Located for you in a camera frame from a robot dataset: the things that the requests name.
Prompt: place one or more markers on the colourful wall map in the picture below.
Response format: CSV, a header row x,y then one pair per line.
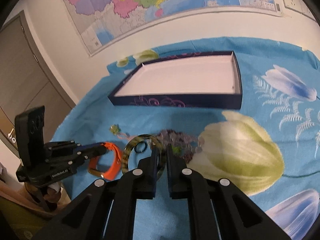
x,y
101,22

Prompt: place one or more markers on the dark blue jewelry tray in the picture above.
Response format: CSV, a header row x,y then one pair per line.
x,y
195,80

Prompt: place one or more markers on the brown wardrobe door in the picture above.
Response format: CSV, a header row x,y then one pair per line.
x,y
27,82

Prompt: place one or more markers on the blue floral bed sheet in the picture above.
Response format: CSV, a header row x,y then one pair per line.
x,y
269,148

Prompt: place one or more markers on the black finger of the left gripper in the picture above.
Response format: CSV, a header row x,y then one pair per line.
x,y
93,152

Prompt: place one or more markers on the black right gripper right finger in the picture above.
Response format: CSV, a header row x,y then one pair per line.
x,y
217,209

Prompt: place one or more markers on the white wall socket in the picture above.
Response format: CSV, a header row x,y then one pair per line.
x,y
298,6

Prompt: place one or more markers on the person's left hand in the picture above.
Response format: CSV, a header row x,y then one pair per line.
x,y
53,193

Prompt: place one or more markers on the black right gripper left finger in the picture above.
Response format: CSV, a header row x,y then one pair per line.
x,y
105,210

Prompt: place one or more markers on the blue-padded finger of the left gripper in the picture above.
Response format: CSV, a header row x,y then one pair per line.
x,y
92,146

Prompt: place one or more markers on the brown sleeved left forearm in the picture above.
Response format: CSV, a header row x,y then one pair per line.
x,y
21,216

